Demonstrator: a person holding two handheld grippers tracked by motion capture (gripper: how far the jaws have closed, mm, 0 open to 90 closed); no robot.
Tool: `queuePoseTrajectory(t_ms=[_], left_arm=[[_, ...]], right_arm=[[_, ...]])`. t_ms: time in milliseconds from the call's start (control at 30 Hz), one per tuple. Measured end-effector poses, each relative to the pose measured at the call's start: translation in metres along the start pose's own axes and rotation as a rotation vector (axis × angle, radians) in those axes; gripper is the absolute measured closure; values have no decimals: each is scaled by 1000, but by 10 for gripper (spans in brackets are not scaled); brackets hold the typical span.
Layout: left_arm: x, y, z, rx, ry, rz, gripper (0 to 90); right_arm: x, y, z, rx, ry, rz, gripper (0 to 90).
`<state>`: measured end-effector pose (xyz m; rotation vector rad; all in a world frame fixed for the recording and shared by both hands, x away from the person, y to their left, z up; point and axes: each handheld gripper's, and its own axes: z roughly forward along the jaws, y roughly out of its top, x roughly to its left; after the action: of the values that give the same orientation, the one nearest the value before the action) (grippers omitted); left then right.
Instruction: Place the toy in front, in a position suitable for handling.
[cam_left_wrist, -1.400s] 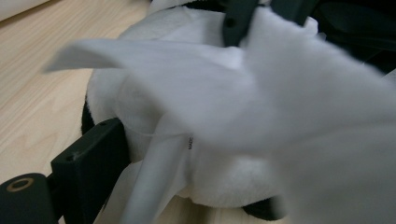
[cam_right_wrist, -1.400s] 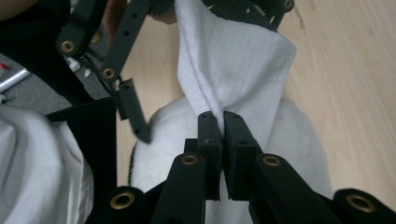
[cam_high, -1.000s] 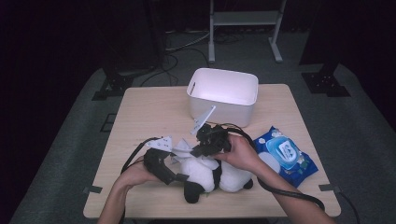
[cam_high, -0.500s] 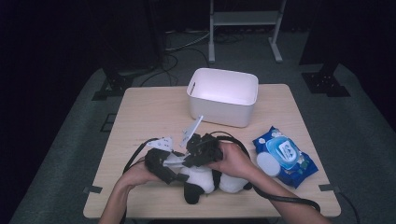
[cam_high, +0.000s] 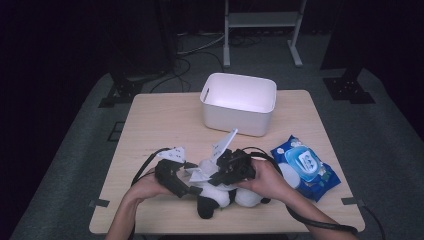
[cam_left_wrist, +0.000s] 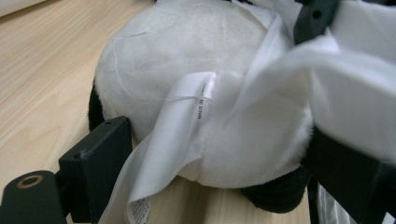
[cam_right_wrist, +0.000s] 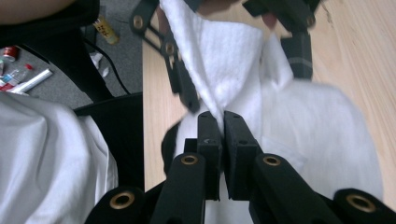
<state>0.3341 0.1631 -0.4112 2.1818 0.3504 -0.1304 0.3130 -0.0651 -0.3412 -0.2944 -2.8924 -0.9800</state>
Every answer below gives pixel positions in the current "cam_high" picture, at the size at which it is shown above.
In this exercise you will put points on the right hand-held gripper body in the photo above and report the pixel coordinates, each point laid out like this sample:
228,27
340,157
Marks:
238,166

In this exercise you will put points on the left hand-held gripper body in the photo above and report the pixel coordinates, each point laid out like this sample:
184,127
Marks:
170,175

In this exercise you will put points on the white wet wipe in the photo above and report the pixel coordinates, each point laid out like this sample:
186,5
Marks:
200,175

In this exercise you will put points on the panda plush toy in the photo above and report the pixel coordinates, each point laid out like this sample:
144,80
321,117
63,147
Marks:
216,196

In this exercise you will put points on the white plastic bin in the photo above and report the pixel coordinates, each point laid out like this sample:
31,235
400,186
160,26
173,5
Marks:
238,100

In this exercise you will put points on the blue wet wipes pack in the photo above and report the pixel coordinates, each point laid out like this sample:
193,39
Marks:
308,166

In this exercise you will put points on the person's left hand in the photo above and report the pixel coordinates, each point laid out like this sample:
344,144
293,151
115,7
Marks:
146,188

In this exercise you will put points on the person's right hand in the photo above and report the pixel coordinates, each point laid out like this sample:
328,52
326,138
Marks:
268,181

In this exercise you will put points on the black tape strip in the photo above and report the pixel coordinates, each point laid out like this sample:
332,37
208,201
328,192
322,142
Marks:
99,202
351,200

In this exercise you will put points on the black stand base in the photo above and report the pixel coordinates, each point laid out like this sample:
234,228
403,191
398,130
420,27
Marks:
121,91
348,88

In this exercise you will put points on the white metal stand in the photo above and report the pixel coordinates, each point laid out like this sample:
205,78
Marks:
261,19

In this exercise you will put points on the black floor frame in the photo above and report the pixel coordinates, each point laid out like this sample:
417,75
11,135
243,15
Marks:
115,131

